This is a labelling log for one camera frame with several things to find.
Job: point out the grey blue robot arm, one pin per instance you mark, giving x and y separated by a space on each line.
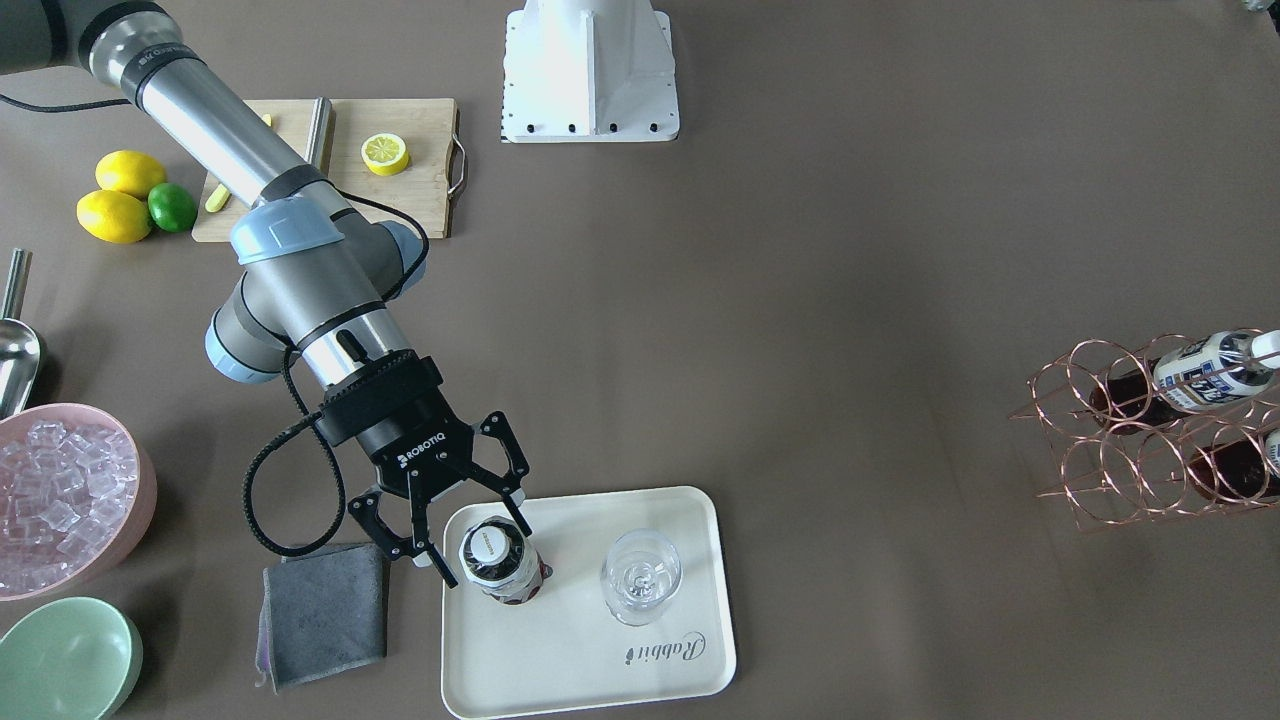
317 281

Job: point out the bamboo cutting board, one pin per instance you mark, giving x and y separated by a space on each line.
421 190

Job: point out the tea bottle lower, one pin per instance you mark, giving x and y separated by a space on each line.
1238 471

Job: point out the green empty bowl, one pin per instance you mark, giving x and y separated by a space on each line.
76 658

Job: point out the copper wire bottle basket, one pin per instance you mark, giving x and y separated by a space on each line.
1114 479

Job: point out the upper yellow lemon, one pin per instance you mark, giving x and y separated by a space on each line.
132 172

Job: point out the lower yellow lemon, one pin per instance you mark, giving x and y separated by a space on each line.
114 216

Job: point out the half lemon slice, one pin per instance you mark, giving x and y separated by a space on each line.
385 154

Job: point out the steel muddler black tip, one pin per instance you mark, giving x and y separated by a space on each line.
318 142

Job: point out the green lime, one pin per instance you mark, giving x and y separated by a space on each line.
171 208

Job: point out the yellow plastic knife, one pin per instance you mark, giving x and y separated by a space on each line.
219 197

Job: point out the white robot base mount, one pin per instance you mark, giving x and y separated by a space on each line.
589 72

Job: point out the pink bowl of ice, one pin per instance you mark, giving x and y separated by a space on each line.
78 495

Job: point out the clear wine glass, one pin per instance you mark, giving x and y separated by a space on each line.
640 575

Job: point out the tea bottle upper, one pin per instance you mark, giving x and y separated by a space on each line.
1219 370

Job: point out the steel ice scoop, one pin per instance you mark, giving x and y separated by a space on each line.
22 350

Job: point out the yellow lemon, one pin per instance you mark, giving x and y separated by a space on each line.
132 172
114 216

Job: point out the grey folded cloth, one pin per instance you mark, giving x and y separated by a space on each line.
322 614

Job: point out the cream rabbit tray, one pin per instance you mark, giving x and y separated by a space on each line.
563 651

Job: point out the tea bottle carried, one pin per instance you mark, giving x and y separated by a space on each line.
498 558

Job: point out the tea bottle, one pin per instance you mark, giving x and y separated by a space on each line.
1219 370
1238 471

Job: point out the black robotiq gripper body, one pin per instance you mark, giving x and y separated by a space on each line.
422 448

